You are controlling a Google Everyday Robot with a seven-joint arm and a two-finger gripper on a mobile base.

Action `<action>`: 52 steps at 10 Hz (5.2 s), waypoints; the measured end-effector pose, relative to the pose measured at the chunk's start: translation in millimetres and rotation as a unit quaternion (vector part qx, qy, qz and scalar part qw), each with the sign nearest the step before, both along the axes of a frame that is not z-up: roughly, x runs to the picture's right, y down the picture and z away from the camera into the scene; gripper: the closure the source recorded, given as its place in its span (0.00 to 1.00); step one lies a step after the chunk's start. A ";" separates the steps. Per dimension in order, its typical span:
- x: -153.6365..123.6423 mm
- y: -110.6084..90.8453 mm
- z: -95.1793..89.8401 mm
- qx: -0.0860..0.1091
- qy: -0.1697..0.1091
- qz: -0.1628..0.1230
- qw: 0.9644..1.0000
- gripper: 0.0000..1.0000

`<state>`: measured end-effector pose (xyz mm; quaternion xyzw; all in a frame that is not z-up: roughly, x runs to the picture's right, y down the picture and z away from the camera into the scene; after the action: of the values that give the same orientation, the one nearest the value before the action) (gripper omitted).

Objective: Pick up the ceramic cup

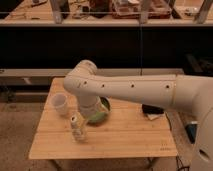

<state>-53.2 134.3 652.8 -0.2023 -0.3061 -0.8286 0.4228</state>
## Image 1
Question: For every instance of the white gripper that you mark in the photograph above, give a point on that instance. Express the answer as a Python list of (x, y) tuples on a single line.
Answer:
[(88, 105)]

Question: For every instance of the white ceramic cup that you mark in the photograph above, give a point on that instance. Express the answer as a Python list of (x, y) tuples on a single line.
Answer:
[(59, 103)]

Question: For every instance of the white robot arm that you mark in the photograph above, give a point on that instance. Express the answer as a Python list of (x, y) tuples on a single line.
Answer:
[(185, 93)]

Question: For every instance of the green bowl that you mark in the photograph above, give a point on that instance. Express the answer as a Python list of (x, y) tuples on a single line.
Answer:
[(102, 115)]

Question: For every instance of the wooden table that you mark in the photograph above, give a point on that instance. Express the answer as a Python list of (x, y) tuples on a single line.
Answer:
[(127, 133)]

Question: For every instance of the black box on table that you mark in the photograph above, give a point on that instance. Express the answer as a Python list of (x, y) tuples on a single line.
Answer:
[(147, 109)]

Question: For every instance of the black foot pedal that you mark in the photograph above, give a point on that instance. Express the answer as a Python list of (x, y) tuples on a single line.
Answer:
[(191, 130)]

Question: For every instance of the long wooden workbench shelf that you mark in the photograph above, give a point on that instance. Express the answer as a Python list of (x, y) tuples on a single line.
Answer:
[(106, 13)]

